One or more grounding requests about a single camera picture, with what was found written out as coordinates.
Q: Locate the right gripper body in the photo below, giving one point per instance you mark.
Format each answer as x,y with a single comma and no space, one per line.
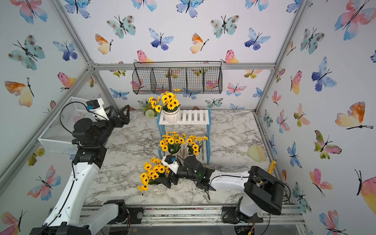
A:
183,173

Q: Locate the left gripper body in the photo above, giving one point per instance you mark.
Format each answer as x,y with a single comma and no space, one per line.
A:
112,124

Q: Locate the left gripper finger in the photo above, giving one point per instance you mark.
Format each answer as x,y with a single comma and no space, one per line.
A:
110,111
124,114

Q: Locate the sunflower pot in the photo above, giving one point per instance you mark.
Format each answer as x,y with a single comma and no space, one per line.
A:
154,169
197,146
172,143
167,104

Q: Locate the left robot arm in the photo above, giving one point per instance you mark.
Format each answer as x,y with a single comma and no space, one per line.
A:
90,138

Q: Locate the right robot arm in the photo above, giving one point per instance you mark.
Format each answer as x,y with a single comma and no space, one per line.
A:
263,192

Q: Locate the mixed flower pot behind shelf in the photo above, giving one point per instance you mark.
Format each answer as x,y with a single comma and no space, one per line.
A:
148,111

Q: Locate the blue white wooden shelf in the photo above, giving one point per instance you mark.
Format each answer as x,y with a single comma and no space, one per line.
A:
190,117

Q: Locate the green hand brush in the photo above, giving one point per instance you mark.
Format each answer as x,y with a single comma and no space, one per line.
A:
257,153

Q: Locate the yellow toy shovel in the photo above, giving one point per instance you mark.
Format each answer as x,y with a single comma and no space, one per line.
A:
272,166

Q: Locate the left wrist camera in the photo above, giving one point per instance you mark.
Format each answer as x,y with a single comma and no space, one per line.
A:
95,106

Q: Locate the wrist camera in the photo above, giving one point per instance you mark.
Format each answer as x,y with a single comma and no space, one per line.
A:
171,162
95,106

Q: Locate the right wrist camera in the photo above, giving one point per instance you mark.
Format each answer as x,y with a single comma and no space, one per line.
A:
171,162

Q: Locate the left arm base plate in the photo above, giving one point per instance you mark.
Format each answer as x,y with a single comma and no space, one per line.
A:
129,215

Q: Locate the white mesh wall basket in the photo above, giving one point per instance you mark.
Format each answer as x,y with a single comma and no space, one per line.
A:
57,137

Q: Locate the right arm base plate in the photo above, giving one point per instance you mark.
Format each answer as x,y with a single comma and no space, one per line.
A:
232,215

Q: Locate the black wire wall basket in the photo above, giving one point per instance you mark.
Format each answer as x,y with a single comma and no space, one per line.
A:
199,77

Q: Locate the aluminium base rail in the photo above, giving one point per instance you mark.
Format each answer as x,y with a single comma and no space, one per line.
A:
211,214

